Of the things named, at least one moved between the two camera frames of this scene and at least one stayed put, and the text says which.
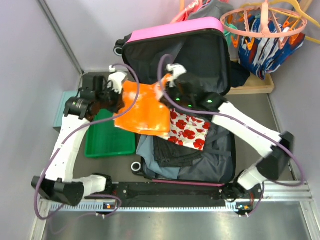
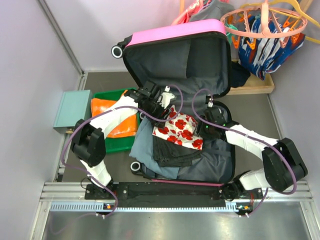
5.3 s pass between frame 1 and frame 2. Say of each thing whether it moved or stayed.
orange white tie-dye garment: moved
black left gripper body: moved
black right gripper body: moved
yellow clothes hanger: stayed
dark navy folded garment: stayed
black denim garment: stayed
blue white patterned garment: stayed
